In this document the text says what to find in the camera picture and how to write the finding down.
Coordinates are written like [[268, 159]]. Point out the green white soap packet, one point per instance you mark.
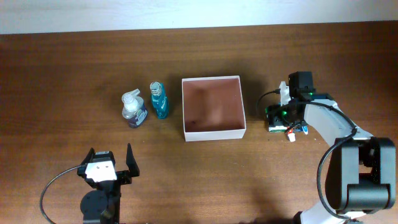
[[277, 128]]

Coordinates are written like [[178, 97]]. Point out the teal mouthwash bottle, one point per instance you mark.
[[159, 99]]

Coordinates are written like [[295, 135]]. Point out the pink cardboard box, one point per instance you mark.
[[213, 108]]

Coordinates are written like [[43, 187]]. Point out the blue razor handle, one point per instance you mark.
[[304, 129]]

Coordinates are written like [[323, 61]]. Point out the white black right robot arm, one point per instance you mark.
[[356, 176]]

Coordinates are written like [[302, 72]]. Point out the clear hand soap pump bottle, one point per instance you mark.
[[134, 110]]

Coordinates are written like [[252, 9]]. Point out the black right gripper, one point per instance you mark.
[[275, 117]]

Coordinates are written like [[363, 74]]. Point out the blue white capped toothbrush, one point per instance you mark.
[[291, 135]]

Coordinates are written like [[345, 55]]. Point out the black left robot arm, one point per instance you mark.
[[102, 204]]

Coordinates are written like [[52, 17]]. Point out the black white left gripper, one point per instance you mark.
[[125, 177]]

